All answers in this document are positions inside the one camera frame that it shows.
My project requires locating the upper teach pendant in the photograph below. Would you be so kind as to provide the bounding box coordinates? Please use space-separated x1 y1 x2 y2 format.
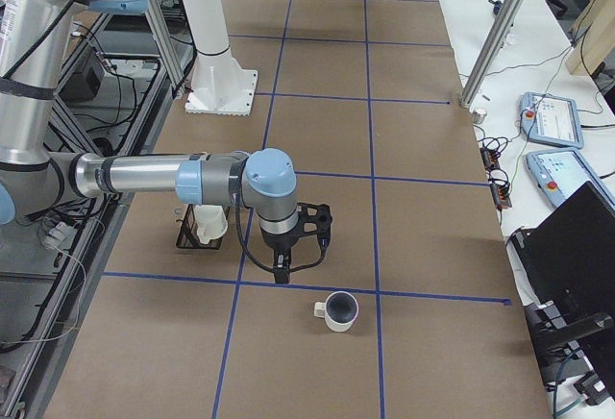
520 91 584 149

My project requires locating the brown paper mat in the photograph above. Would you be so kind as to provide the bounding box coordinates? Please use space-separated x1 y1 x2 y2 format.
45 0 549 418

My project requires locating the small metal cylinder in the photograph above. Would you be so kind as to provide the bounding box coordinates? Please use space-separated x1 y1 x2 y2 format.
472 108 487 125

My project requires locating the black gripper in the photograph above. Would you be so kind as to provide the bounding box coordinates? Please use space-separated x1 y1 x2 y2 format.
271 248 292 284

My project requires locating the white pitcher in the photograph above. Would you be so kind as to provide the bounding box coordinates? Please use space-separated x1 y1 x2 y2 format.
193 205 228 245

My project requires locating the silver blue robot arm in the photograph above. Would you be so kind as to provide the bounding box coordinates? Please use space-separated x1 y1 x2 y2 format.
1 0 299 283

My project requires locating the aluminium frame post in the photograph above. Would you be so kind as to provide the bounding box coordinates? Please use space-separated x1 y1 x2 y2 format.
460 0 524 109

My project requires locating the teach pendant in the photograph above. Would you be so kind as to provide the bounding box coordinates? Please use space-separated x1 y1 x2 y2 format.
525 147 614 208
520 91 584 149

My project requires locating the black wire rack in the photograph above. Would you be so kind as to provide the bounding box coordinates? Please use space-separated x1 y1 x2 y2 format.
176 205 230 250

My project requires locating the white pedestal column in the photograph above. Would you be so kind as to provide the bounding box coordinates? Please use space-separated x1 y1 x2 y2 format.
182 0 258 116

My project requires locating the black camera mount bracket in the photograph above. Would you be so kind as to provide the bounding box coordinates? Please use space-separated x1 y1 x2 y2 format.
293 203 332 252

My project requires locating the lower teach pendant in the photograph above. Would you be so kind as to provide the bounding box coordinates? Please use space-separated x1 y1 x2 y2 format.
525 147 614 208

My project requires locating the black connector strip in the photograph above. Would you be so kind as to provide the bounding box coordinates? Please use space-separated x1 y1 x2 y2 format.
480 147 512 211

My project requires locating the black laptop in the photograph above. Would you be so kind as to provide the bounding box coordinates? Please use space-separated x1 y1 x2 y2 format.
510 182 614 323

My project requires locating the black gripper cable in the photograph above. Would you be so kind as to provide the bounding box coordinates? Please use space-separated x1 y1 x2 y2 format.
234 192 332 274

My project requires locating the white mug dark inside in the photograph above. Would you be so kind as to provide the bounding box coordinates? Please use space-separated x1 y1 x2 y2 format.
313 291 359 333

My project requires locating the wooden beam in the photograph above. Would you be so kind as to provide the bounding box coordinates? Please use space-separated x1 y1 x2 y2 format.
565 0 614 75

